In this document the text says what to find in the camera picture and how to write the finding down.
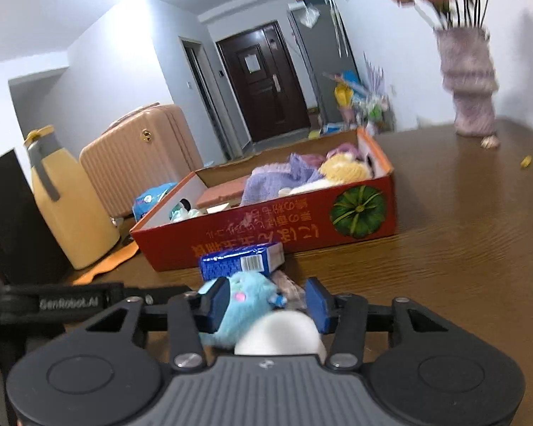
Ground pink suitcase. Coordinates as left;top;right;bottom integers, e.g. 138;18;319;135
79;103;205;219

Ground grey interior doorway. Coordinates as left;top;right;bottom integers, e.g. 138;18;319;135
180;38;232;160

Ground purple fluffy towel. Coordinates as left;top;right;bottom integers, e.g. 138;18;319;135
240;160;325;207

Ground dark brown entrance door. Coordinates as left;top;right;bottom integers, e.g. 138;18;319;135
215;21;312;143

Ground blue plastic packet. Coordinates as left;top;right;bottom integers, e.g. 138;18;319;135
133;182;178;222

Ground lavender bouquet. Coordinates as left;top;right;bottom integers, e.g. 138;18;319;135
362;52;389;98

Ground black paper bag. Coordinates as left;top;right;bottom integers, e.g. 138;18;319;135
0;148;72;287

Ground pink plastic wrapper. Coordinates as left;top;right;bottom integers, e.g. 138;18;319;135
271;271;307;311

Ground pink textured vase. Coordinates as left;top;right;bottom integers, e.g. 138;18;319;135
433;27;500;137

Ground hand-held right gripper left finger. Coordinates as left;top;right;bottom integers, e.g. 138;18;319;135
85;276;232;372

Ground yellow paper bag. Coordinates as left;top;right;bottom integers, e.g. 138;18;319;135
334;82;354;108

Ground blue and white plush toy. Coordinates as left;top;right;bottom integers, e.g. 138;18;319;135
198;271;328;358

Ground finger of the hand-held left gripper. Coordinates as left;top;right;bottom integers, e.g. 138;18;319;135
122;284;190;308

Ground yellow thermos jug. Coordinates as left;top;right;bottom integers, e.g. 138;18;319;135
23;125;122;271

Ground blue tissue pack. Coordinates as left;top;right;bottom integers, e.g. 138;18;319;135
199;242;286;281

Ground yellow and white plush toy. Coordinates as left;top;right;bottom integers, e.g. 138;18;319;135
289;151;376;196

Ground red cardboard box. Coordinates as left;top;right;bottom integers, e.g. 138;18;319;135
130;126;398;272

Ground orange shoehorn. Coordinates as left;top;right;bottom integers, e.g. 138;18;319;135
60;242;140;287

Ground grey refrigerator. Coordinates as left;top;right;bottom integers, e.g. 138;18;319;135
286;0;360;127

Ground clear plastic bag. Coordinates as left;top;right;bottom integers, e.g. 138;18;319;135
300;4;323;28

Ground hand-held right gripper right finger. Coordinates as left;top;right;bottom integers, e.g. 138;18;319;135
305;277;449;372

